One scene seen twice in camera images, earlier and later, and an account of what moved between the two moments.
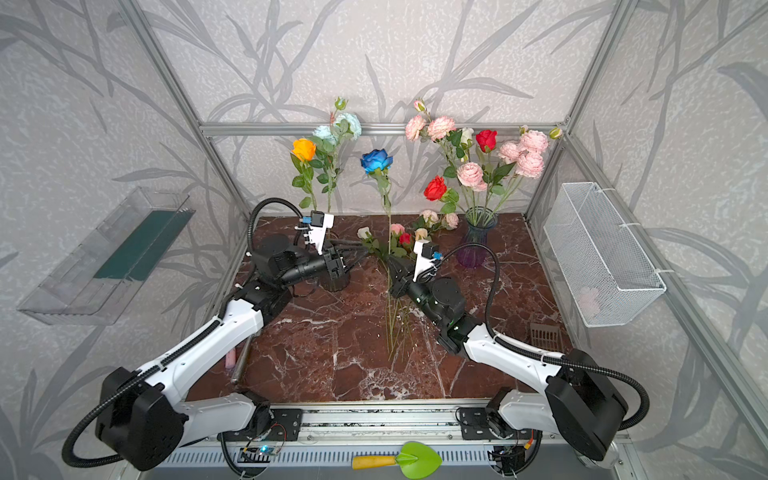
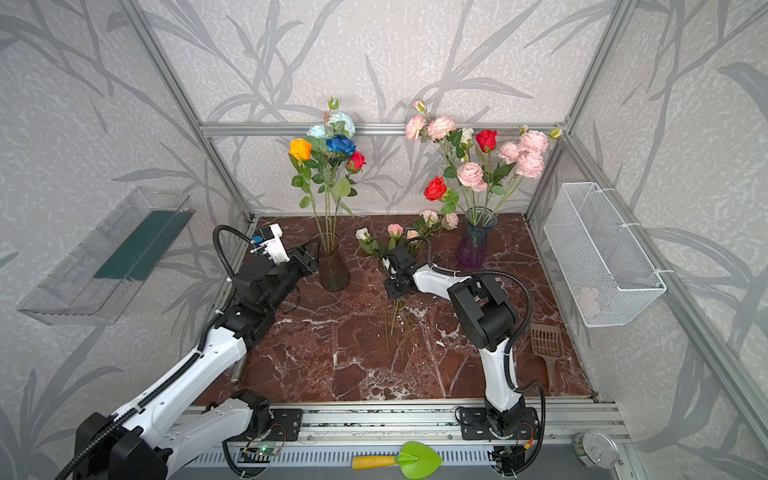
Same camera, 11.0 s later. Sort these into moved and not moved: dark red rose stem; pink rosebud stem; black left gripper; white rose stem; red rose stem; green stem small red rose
Moved: black left gripper; green stem small red rose
Not moved: dark red rose stem; white rose stem; pink rosebud stem; red rose stem
